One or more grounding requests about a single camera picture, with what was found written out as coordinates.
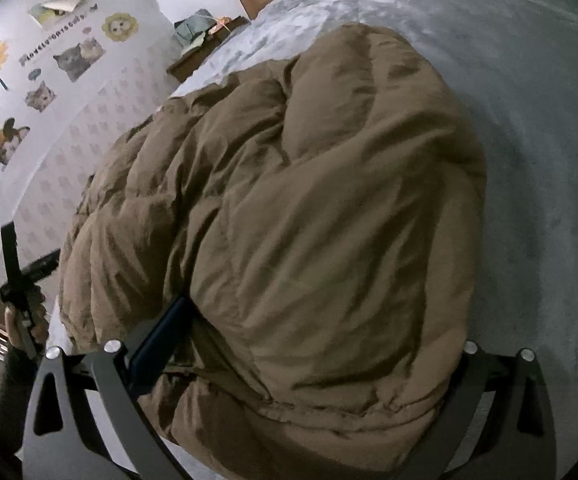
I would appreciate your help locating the lettering wall sticker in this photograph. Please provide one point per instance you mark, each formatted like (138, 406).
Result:
(54, 42)

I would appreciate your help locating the two cats wall sticker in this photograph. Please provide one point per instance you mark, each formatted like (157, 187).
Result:
(79, 60)

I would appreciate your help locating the green folded cloth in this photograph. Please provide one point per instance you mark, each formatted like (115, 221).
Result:
(194, 30)

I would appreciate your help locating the grey bed blanket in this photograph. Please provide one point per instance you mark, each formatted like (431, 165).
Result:
(529, 135)

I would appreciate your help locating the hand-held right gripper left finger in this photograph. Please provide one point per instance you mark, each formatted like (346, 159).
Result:
(161, 342)

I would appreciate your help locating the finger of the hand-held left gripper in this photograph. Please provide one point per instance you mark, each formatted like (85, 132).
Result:
(10, 255)
(41, 266)

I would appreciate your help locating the brown puffer jacket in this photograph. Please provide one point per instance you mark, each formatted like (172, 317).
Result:
(294, 210)

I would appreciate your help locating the tabby kitten wall sticker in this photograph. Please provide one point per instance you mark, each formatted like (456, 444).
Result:
(40, 96)

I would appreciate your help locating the wooden nightstand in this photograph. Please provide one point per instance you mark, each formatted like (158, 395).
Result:
(189, 65)

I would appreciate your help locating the small orange object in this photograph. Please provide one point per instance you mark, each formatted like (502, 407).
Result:
(220, 26)

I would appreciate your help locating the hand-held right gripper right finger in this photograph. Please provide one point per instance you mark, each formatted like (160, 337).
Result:
(473, 367)

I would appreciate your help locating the round lion flower wall sticker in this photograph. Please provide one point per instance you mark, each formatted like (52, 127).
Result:
(120, 27)

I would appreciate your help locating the person's left hand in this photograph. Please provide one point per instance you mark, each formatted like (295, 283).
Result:
(14, 330)

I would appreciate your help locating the corgi dog wall sticker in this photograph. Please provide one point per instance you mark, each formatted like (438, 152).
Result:
(8, 141)

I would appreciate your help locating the peeling wall poster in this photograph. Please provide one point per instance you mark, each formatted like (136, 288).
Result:
(59, 9)

